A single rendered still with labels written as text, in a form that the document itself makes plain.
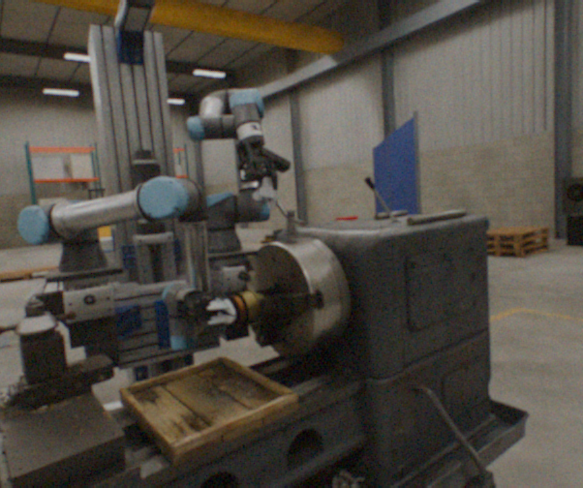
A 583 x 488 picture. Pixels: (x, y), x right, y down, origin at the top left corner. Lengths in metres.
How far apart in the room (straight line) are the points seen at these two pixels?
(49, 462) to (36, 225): 0.80
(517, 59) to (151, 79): 10.91
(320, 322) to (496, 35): 11.84
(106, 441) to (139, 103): 1.31
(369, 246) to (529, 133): 10.77
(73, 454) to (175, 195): 0.67
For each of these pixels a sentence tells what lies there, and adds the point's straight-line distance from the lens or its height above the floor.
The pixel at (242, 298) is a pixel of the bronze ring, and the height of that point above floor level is 1.11.
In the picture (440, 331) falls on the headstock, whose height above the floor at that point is 0.92.
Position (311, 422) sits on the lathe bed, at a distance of 1.15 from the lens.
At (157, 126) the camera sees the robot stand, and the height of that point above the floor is 1.67.
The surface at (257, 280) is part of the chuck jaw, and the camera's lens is 1.17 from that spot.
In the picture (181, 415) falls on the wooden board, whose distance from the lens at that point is 1.08.
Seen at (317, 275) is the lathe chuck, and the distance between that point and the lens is 1.08.
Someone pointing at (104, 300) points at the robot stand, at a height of 1.08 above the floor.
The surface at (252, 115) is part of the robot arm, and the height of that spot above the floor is 1.60.
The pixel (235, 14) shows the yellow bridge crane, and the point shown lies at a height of 6.42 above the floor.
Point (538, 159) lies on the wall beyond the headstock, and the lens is 11.66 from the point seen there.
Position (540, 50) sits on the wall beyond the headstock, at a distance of 12.00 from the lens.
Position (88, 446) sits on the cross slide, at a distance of 0.86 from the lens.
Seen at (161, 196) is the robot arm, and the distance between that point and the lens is 1.24.
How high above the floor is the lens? 1.35
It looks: 6 degrees down
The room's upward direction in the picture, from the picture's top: 4 degrees counter-clockwise
